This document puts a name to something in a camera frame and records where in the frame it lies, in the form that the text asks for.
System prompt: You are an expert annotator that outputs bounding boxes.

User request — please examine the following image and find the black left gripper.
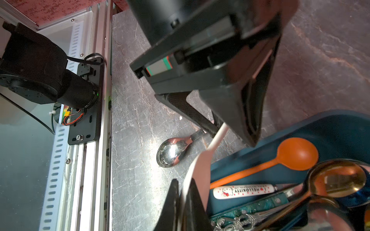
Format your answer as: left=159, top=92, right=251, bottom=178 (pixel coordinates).
left=128, top=1, right=299, bottom=147

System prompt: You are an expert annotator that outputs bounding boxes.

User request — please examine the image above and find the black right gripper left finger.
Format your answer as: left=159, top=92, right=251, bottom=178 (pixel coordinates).
left=154, top=179, right=179, bottom=231

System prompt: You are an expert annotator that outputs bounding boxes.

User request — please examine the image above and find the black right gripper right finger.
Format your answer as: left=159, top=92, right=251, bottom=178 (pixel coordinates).
left=185, top=179, right=213, bottom=231

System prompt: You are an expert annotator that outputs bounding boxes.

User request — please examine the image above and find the patterned handle steel spoon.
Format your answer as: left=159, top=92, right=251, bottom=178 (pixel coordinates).
left=210, top=184, right=303, bottom=231

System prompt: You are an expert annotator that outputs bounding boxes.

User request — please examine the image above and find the pink handled spoon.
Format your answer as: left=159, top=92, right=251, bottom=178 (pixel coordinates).
left=156, top=129, right=206, bottom=168

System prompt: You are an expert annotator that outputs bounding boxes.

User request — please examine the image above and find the orange plastic spoon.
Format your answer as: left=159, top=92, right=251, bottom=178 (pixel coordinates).
left=210, top=137, right=319, bottom=189

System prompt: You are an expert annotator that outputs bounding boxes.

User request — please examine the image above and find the gold spoon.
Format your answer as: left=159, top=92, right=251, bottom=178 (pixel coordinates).
left=255, top=159, right=366, bottom=231

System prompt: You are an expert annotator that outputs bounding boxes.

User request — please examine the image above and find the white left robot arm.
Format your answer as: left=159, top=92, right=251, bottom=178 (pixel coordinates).
left=1, top=1, right=299, bottom=146

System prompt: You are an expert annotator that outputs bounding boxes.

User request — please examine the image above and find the aluminium rail frame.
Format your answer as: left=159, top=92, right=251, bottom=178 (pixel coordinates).
left=1, top=1, right=115, bottom=231

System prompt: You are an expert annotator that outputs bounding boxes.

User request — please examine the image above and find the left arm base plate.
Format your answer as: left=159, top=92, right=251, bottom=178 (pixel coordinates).
left=64, top=53, right=106, bottom=145

